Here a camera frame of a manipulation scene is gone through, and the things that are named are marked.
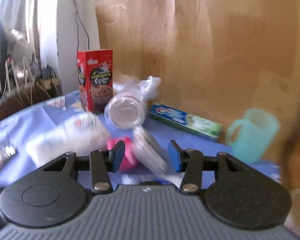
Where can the white wet wipes packet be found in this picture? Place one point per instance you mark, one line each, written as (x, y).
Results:
(147, 150)

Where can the teal plastic mug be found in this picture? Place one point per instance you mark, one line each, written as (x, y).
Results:
(252, 135)

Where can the plastic cups in bag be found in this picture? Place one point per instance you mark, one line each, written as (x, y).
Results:
(128, 107)

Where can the red cereal box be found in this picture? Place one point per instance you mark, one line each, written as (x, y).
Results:
(95, 76)

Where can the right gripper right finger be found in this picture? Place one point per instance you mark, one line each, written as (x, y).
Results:
(190, 162)

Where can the green blue toothpaste box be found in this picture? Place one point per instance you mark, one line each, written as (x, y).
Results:
(190, 123)

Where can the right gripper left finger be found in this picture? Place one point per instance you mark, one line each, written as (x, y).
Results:
(103, 162)

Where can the wooden panel board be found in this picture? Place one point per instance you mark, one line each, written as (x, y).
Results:
(216, 58)

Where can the pink fluffy knitted toy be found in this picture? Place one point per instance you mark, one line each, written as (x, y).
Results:
(129, 161)

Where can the large white tissue pack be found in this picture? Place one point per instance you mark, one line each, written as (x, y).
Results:
(82, 134)

